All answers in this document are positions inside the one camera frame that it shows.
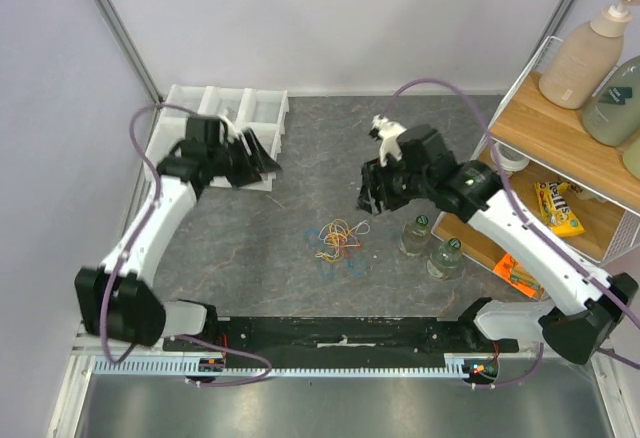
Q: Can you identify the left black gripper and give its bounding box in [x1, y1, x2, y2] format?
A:
[210, 130, 283, 192]

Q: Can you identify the yellow thin cable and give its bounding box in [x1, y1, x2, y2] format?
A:
[313, 217, 371, 264]

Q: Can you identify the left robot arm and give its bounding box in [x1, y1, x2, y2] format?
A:
[74, 109, 280, 351]

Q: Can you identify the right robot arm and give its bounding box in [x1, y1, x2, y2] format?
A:
[357, 117, 639, 365]

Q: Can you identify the white compartment tray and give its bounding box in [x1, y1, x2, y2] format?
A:
[146, 84, 289, 164]

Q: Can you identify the glass bottle green cap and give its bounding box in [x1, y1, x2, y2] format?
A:
[399, 214, 431, 257]
[426, 238, 462, 281]

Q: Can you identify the orange snack box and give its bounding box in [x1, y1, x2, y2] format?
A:
[493, 254, 544, 300]

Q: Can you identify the yellow candy bag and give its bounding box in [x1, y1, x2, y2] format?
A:
[534, 181, 585, 238]

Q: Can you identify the beige pump bottle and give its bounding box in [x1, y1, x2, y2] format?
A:
[539, 0, 639, 110]

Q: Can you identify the green soap bottle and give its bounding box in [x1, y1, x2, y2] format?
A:
[581, 56, 639, 147]

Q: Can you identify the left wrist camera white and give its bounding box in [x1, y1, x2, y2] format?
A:
[218, 115, 249, 142]

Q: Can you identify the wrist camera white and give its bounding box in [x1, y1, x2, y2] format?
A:
[369, 115, 406, 167]
[218, 115, 249, 142]

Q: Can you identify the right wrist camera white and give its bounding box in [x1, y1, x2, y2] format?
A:
[369, 115, 406, 167]

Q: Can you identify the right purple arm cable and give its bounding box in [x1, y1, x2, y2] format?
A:
[382, 77, 640, 387]

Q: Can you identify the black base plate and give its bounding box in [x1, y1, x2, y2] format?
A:
[199, 315, 521, 365]

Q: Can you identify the white wire shelf rack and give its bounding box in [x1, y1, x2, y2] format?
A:
[431, 35, 640, 303]

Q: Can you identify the white cable duct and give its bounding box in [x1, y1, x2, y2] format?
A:
[92, 355, 478, 379]

